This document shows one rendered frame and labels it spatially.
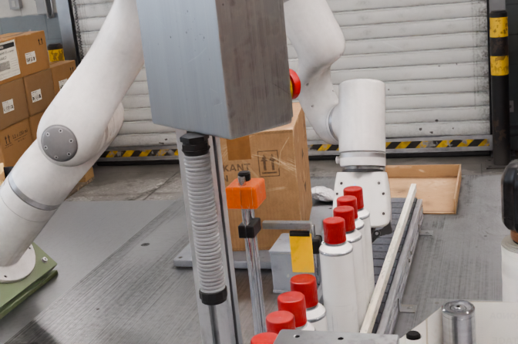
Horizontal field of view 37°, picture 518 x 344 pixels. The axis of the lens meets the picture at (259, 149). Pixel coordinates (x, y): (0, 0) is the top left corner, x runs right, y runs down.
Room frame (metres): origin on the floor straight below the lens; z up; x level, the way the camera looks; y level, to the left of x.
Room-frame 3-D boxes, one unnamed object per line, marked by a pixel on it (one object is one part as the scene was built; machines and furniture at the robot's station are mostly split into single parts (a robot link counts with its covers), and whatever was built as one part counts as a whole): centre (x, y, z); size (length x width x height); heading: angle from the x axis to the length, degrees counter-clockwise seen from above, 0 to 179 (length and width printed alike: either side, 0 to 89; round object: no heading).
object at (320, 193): (1.99, -0.16, 0.85); 0.08 x 0.07 x 0.04; 10
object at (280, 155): (1.77, 0.02, 0.99); 0.30 x 0.24 x 0.27; 171
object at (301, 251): (0.97, -0.04, 1.09); 0.03 x 0.01 x 0.06; 72
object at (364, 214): (1.26, -0.15, 0.98); 0.05 x 0.05 x 0.20
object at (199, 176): (0.89, 0.07, 1.18); 0.04 x 0.04 x 0.21
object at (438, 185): (1.96, -0.38, 0.85); 0.30 x 0.26 x 0.04; 162
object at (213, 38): (0.94, 0.04, 1.38); 0.17 x 0.10 x 0.19; 37
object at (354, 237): (1.16, -0.12, 0.98); 0.05 x 0.05 x 0.20
